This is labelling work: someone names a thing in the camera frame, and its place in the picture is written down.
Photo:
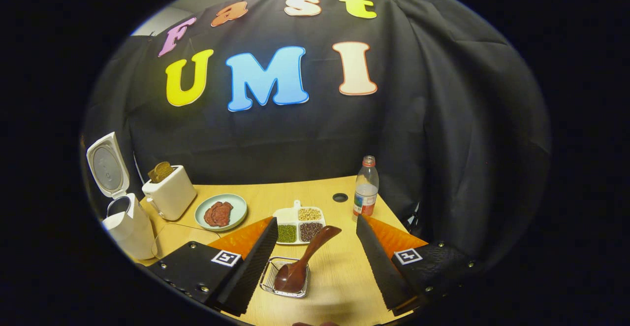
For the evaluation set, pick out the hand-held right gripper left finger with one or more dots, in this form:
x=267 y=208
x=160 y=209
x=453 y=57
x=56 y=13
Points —
x=256 y=267

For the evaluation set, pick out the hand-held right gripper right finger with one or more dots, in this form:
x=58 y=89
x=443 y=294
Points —
x=381 y=267

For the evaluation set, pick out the brown wooden spoon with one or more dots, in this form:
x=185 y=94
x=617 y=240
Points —
x=293 y=277

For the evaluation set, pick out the white rice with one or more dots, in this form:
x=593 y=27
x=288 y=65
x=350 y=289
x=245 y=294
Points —
x=286 y=216

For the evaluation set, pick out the green mung beans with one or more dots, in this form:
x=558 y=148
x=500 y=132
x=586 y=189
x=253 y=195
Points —
x=288 y=233

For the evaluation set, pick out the white divided dish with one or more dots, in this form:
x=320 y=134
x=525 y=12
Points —
x=298 y=222

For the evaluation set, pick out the light green plate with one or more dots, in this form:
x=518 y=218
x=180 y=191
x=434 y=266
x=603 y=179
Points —
x=236 y=208

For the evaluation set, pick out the red meat slices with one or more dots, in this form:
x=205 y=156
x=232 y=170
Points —
x=219 y=213

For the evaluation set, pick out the dark red beans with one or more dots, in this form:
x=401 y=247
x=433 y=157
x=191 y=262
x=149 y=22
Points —
x=310 y=231

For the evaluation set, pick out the clear plastic water bottle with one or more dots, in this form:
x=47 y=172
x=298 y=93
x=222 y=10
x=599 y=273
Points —
x=365 y=193

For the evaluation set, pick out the yellow soybeans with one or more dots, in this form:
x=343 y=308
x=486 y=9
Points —
x=310 y=214

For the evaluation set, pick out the white toaster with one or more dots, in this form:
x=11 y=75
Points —
x=174 y=195

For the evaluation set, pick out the brown bread slice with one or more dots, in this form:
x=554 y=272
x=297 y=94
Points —
x=160 y=172

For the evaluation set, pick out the black backdrop cloth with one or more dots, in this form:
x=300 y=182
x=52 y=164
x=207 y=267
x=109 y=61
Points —
x=418 y=94

